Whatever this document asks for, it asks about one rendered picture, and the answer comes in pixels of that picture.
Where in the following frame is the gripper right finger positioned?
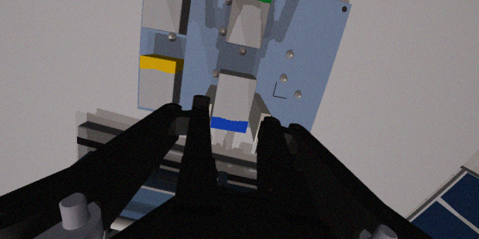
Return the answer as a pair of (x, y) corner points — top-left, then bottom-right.
(248, 93), (433, 239)

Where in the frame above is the grey block with yellow end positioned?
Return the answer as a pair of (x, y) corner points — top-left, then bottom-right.
(138, 54), (184, 109)

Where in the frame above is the grey block with blue end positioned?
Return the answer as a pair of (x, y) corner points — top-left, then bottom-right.
(210, 69), (257, 133)

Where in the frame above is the grey metal blank with green end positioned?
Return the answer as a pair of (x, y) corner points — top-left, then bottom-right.
(225, 0), (272, 49)

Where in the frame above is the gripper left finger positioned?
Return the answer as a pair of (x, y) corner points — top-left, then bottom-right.
(0, 85), (226, 239)

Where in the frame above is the grey block with red end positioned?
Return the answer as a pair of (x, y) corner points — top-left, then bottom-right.
(141, 0), (191, 35)

